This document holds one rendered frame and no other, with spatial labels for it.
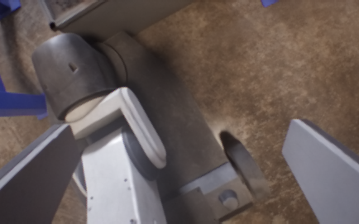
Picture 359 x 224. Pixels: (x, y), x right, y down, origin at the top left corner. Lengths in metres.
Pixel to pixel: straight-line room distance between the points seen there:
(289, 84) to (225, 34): 0.30
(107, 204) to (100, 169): 0.08
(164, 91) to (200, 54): 0.25
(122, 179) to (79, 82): 0.21
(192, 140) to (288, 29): 0.56
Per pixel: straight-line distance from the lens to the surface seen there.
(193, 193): 0.59
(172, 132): 0.57
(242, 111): 0.76
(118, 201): 0.38
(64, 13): 0.64
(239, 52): 0.78
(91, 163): 0.45
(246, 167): 0.59
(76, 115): 0.46
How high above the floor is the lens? 0.73
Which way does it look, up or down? 87 degrees down
